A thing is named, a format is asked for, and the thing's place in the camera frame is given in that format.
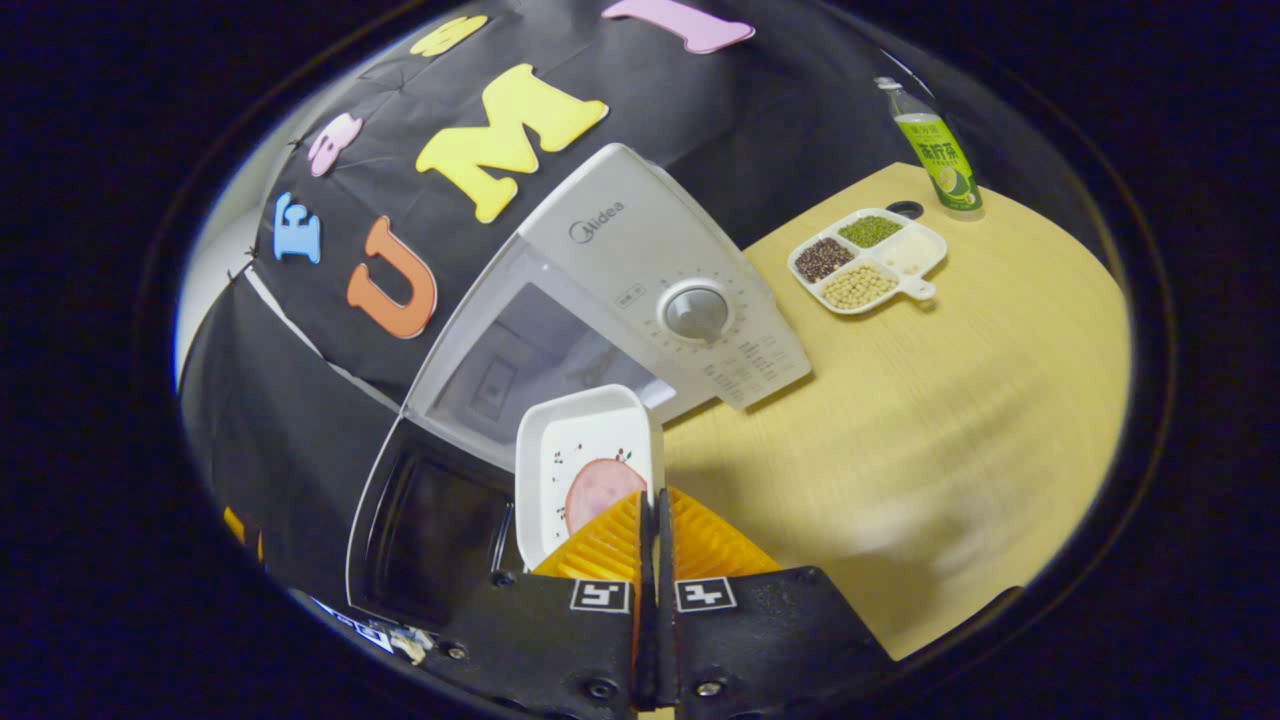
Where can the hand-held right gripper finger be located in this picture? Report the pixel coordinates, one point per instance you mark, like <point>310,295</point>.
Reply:
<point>643,640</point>
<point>668,640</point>

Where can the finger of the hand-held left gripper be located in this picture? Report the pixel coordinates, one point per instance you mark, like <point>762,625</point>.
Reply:
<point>240,528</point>

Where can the pink ham slice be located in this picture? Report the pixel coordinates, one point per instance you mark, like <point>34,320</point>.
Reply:
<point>600,490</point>

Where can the white food tray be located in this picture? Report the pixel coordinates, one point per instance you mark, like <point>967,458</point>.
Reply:
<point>590,430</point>

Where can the white microwave oven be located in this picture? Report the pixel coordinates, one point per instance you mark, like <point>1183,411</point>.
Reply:
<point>620,240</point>

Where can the white divided bean dish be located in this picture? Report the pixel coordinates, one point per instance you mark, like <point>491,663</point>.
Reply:
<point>860,285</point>

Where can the black table grommet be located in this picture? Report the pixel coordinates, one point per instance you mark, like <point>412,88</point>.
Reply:
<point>905,210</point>

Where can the green drink bottle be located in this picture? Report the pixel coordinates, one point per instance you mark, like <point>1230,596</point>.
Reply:
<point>945,165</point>

